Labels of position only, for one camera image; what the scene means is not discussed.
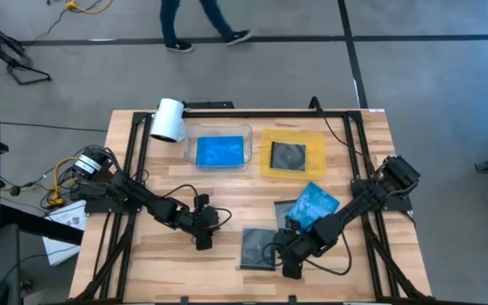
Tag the white cardboard box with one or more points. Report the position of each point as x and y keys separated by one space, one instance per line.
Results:
x=59 y=254

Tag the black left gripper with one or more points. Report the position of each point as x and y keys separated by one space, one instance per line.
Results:
x=197 y=221

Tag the black aluminium table frame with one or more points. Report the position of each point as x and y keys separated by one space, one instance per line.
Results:
x=269 y=114

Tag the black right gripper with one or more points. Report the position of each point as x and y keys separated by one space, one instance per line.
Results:
x=307 y=247

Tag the yellow plastic bin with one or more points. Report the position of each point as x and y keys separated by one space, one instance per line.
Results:
x=316 y=140

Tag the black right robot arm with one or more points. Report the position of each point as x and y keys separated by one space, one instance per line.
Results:
x=354 y=207

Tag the blue jewel case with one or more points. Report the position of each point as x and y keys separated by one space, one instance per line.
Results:
x=312 y=205
x=220 y=150

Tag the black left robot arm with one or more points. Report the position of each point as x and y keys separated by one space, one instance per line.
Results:
x=151 y=203

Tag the clear jewel case black tray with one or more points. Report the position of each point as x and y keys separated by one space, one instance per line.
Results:
x=254 y=250
x=288 y=156
x=280 y=214

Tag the clear plastic bin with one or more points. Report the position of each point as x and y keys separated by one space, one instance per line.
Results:
x=190 y=148

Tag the black folding stand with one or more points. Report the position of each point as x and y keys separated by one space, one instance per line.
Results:
x=15 y=55

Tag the black beam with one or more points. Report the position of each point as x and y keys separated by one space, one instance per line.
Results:
x=36 y=224

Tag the white cylindrical lamp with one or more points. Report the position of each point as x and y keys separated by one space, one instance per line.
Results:
x=168 y=120

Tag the person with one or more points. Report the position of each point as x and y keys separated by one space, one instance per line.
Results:
x=170 y=21

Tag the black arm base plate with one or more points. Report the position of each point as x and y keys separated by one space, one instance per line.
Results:
x=400 y=206
x=100 y=208

